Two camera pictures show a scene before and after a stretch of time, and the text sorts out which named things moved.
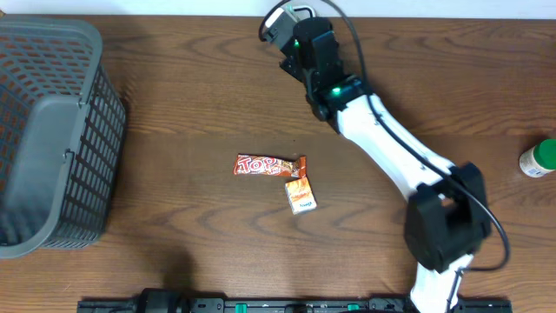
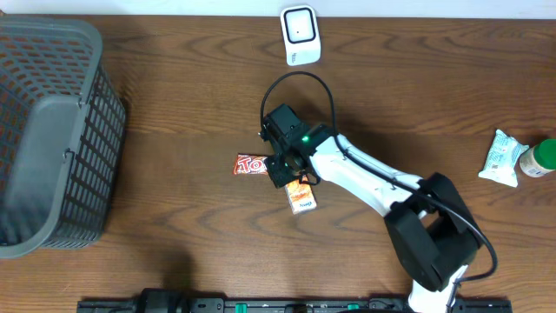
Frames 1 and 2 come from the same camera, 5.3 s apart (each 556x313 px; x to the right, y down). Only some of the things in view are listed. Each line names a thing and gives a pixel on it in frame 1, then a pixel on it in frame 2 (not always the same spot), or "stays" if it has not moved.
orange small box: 301,195 stays
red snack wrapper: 258,165 stays
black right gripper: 289,63 → 277,176
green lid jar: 540,159 stays
